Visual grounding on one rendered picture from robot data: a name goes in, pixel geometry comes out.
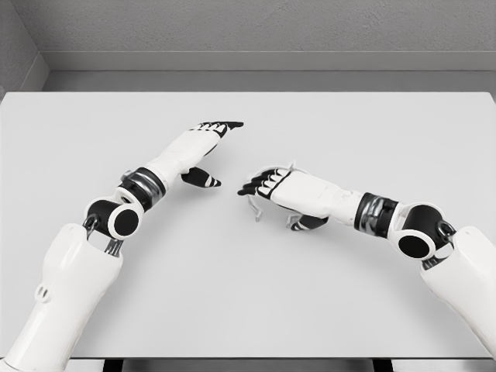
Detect left robot hand striped fingers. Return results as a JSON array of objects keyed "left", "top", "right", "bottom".
[{"left": 165, "top": 121, "right": 245, "bottom": 190}]

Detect right robot hand striped fingers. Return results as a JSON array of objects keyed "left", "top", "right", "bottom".
[{"left": 236, "top": 165, "right": 340, "bottom": 233}]

